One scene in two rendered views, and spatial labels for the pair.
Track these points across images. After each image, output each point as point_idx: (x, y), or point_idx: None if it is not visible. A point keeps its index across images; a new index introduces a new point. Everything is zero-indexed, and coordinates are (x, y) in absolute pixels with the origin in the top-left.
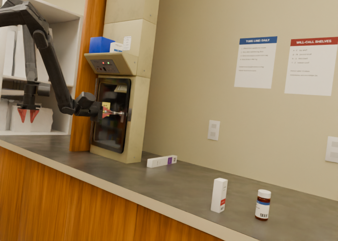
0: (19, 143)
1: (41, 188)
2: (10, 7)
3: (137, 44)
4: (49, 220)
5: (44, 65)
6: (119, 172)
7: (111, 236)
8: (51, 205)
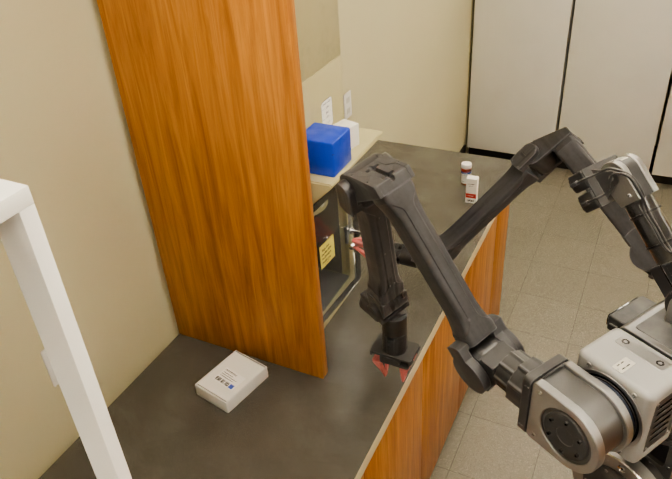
0: (333, 478)
1: (393, 428)
2: (585, 149)
3: (340, 106)
4: (406, 433)
5: (506, 206)
6: (413, 276)
7: None
8: (407, 415)
